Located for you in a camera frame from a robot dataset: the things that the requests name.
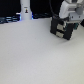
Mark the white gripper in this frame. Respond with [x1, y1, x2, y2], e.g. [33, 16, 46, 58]
[59, 0, 84, 22]

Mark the black kcup holder drawer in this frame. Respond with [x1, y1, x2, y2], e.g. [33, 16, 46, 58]
[50, 18, 79, 40]

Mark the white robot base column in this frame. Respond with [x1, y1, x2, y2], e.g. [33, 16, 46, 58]
[20, 0, 32, 20]

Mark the black keyboard with blue light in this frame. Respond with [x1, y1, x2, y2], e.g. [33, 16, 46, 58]
[0, 14, 21, 24]

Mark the black cable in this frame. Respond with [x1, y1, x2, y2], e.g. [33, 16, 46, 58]
[48, 0, 58, 19]

